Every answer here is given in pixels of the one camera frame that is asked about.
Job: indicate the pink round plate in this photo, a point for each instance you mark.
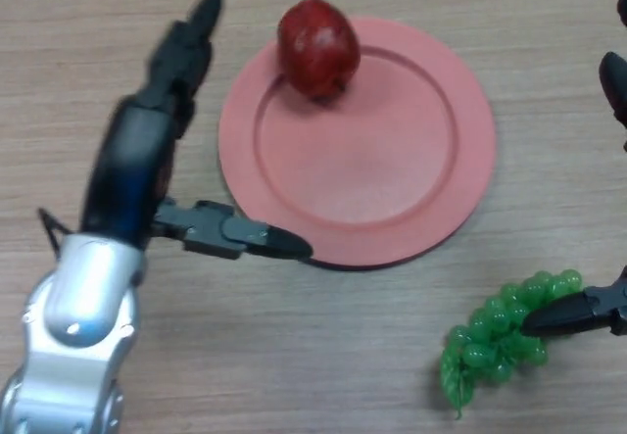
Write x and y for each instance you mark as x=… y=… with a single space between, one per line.
x=362 y=174

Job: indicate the green grape bunch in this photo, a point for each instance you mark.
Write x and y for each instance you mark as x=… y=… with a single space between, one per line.
x=490 y=351

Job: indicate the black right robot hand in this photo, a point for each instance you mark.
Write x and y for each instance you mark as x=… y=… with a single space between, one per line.
x=568 y=314

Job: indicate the red apple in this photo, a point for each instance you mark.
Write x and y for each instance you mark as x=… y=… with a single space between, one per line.
x=318 y=47

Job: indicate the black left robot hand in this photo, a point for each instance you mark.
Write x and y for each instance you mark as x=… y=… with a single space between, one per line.
x=127 y=169

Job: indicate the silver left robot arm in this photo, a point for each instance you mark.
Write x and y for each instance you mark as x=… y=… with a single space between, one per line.
x=78 y=326

